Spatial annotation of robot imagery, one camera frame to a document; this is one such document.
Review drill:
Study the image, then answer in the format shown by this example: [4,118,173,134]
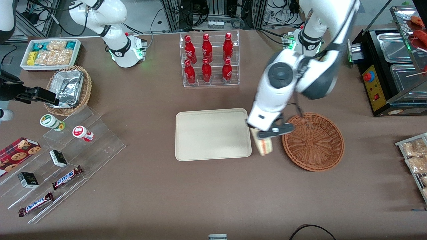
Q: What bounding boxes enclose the light wicker basket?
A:
[44,65,92,116]

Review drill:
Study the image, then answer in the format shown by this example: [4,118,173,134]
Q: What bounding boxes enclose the black hot dog roller machine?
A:
[347,5,427,117]

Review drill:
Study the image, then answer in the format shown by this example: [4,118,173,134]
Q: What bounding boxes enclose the aluminium foil container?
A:
[49,70,84,108]

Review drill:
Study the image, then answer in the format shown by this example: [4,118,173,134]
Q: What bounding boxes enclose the black floor cable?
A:
[289,224,337,240]

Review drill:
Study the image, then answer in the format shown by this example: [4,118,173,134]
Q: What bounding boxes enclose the steel pan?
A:
[389,63,427,93]
[376,32,415,64]

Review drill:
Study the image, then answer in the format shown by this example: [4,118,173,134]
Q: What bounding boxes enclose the aluminium frame rack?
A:
[160,0,268,32]

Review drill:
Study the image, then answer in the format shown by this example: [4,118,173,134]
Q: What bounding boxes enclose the red lid yogurt cup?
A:
[72,125,94,142]

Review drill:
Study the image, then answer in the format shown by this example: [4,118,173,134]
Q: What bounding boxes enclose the grey wire rack tray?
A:
[395,133,427,204]

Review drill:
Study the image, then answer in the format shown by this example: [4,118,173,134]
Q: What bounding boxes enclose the small black carton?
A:
[17,172,39,189]
[49,150,68,168]

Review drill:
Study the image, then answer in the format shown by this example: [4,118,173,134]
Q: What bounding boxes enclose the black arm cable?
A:
[283,102,305,118]

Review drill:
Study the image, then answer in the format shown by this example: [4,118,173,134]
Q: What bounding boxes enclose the green lid yogurt cup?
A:
[40,114,66,131]

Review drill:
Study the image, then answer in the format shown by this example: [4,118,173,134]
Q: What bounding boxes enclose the brown round wicker basket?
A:
[282,113,345,172]

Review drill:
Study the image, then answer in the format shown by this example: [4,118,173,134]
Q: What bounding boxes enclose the triangular sandwich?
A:
[251,128,274,156]

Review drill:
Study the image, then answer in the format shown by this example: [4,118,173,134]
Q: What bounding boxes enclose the Snickers chocolate bar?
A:
[52,166,84,190]
[18,192,54,218]

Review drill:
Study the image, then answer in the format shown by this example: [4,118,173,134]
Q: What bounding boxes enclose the white rectangular snack bin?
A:
[20,38,82,71]

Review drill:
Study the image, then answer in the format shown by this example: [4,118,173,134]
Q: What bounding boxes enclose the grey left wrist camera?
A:
[256,123,295,140]

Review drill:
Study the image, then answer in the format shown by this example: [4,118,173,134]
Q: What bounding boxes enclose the red plaid cookie box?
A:
[0,137,42,177]

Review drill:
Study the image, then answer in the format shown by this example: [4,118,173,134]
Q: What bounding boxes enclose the cream plastic serving tray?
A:
[175,108,252,162]

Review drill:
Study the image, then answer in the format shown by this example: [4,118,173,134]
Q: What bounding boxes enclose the red cola bottle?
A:
[201,58,212,83]
[223,32,234,62]
[202,33,213,63]
[184,35,197,64]
[184,60,196,84]
[222,58,233,84]

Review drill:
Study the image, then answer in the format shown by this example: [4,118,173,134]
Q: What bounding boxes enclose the clear bag of crackers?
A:
[35,49,73,66]
[47,41,68,51]

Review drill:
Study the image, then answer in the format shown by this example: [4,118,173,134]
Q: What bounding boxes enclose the clear acrylic stepped display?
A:
[0,106,126,224]

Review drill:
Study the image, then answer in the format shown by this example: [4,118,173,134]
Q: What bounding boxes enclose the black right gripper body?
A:
[0,71,23,101]

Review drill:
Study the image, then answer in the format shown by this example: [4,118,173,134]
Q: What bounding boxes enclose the clear acrylic bottle rack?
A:
[179,30,240,88]

